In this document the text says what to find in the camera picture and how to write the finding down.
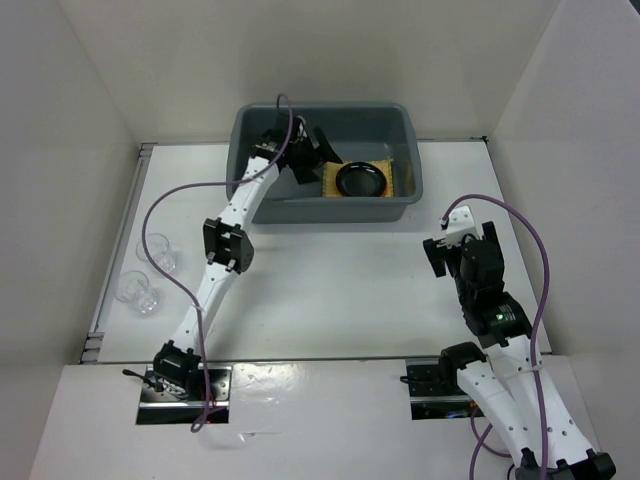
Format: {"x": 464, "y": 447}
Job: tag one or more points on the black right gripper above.
{"x": 437, "y": 254}

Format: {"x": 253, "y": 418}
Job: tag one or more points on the clear plastic cup far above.
{"x": 159, "y": 250}

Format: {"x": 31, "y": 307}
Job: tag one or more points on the black bowl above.
{"x": 360, "y": 179}

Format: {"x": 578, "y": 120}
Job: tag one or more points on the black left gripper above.
{"x": 303, "y": 172}

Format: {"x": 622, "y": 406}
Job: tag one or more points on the grey plastic bin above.
{"x": 357, "y": 131}

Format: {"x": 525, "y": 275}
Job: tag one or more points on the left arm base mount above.
{"x": 161, "y": 403}

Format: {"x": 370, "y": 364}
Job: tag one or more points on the clear plastic cup near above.
{"x": 134, "y": 290}

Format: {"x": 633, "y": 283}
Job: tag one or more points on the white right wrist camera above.
{"x": 457, "y": 225}

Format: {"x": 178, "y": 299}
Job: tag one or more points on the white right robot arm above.
{"x": 498, "y": 371}

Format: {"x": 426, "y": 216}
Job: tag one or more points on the clear plastic cup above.
{"x": 159, "y": 250}
{"x": 134, "y": 290}

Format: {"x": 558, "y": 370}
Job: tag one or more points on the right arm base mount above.
{"x": 430, "y": 396}

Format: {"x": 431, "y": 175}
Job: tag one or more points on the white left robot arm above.
{"x": 227, "y": 248}

